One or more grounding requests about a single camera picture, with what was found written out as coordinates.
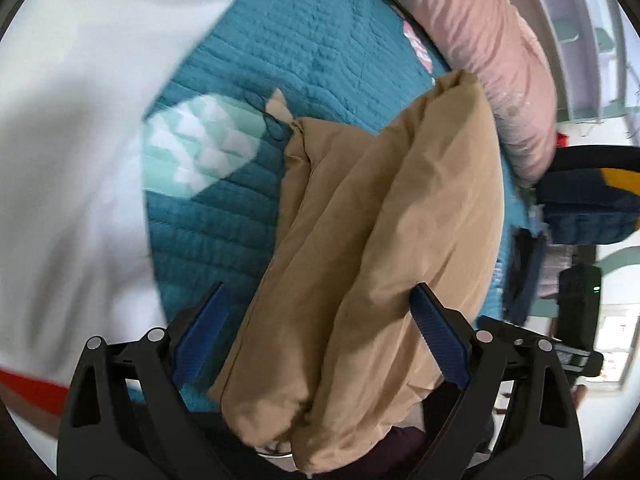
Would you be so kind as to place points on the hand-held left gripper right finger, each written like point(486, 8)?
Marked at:
point(441, 341)

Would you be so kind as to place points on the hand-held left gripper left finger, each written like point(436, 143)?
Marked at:
point(200, 336)

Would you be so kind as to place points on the tan pants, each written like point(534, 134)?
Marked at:
point(375, 235)

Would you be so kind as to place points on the white garment with red stripe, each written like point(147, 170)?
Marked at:
point(75, 160)

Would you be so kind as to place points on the black device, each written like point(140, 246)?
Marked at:
point(577, 305)

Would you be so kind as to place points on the window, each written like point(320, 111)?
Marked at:
point(620, 345)

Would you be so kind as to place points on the navy and yellow bag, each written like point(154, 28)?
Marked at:
point(575, 210)

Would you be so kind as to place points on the teal quilted blanket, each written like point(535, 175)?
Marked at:
point(300, 60)

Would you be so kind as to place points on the pink pillow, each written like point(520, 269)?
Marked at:
point(475, 35)

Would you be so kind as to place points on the white shelf unit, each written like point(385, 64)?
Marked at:
point(575, 60)

